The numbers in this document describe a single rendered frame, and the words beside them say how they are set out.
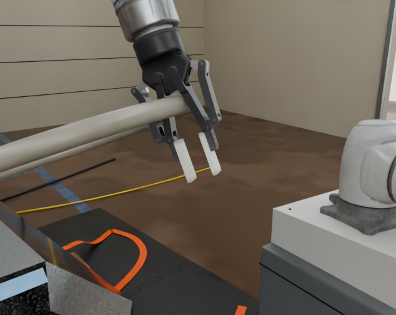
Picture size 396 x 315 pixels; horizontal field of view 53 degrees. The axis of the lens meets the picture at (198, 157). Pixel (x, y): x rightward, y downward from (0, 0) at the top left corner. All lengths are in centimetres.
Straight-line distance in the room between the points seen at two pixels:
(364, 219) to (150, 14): 77
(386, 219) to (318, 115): 504
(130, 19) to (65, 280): 73
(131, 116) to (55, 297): 67
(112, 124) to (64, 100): 619
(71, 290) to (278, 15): 586
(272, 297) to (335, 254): 27
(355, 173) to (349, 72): 474
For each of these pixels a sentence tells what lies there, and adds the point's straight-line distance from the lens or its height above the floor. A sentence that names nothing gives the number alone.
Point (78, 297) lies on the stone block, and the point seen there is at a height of 73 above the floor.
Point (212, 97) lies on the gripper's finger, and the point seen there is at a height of 130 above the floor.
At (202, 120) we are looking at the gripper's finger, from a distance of 61.
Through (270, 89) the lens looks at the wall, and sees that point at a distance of 668.
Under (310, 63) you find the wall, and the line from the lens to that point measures 617.
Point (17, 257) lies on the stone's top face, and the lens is 115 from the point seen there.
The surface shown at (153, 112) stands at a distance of 55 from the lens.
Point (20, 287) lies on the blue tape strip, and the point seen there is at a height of 82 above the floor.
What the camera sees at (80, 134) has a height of 128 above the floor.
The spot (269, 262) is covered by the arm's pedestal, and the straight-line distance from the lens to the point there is 121.
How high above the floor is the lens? 140
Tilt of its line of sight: 17 degrees down
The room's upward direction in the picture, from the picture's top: straight up
